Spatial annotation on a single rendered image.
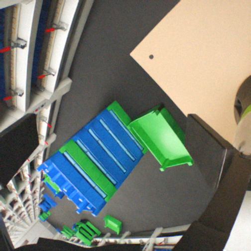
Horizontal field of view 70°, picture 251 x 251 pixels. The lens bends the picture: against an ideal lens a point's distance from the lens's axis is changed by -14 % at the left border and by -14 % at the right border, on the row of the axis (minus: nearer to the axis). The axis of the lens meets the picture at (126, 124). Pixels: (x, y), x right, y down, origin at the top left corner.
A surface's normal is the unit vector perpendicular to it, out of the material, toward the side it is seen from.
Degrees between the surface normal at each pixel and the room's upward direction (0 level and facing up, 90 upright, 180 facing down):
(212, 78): 2
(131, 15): 0
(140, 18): 0
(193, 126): 57
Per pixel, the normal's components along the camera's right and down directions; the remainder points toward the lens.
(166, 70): -0.51, 0.58
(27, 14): -0.23, 0.77
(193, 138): -1.00, 0.00
